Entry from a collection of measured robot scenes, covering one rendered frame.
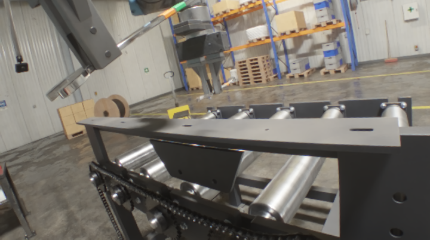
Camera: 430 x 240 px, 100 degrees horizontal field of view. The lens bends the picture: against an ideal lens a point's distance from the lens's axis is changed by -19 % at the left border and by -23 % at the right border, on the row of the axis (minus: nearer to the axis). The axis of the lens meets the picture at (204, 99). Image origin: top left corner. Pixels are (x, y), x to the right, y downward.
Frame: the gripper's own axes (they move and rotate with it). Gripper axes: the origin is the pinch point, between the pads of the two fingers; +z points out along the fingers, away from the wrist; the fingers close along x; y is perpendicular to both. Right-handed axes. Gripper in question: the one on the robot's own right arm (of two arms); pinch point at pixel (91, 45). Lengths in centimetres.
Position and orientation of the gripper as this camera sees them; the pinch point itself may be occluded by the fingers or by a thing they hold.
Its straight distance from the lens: 22.7
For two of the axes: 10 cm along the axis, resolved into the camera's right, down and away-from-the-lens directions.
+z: 3.8, 7.7, 5.1
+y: -5.4, 6.4, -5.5
